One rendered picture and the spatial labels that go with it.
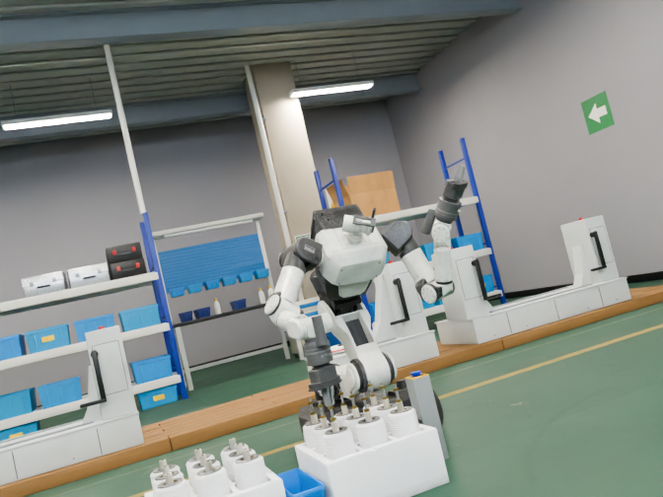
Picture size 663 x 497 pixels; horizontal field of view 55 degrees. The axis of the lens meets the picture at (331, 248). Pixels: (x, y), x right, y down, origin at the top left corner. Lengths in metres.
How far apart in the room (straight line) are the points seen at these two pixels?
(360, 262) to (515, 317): 2.67
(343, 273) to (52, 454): 2.25
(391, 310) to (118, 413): 1.97
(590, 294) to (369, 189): 3.13
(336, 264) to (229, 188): 8.52
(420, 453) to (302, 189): 6.92
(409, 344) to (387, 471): 2.49
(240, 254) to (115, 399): 4.44
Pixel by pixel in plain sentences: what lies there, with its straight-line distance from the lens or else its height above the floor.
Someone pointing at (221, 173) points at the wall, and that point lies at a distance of 10.97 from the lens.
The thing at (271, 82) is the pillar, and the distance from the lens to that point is 9.21.
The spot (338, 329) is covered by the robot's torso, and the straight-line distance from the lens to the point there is 2.71.
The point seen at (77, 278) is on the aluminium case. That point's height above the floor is 1.41.
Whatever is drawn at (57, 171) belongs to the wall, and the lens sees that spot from 10.81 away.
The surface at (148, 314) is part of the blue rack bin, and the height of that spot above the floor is 0.91.
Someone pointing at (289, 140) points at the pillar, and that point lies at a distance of 8.98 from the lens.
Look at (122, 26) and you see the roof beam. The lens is 7.20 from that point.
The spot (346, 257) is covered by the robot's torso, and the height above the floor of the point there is 0.81.
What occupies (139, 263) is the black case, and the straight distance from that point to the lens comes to 6.82.
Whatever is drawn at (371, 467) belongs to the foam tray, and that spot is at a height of 0.13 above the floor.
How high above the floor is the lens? 0.68
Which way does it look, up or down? 4 degrees up
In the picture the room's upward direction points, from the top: 13 degrees counter-clockwise
